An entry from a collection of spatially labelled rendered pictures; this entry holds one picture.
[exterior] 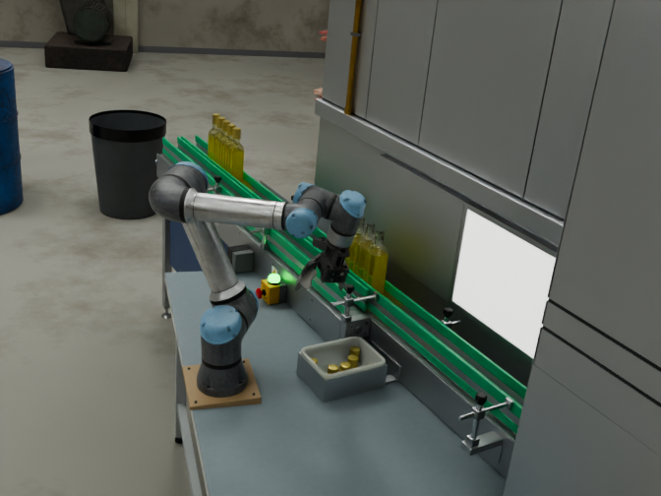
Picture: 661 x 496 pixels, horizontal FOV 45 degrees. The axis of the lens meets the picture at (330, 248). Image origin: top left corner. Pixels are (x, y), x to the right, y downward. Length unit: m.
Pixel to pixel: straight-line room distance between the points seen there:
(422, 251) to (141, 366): 1.77
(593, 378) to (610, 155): 0.44
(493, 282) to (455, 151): 0.42
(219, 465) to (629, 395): 1.06
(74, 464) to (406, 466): 1.59
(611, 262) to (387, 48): 1.41
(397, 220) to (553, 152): 0.72
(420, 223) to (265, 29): 8.75
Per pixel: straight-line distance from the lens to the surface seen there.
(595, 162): 1.59
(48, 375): 3.93
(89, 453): 3.45
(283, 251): 2.93
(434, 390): 2.40
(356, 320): 2.58
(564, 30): 2.17
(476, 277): 2.44
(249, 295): 2.43
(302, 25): 11.32
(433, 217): 2.56
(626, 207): 1.56
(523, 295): 2.30
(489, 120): 2.37
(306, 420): 2.34
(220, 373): 2.35
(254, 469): 2.16
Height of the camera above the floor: 2.13
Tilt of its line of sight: 24 degrees down
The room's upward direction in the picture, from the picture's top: 5 degrees clockwise
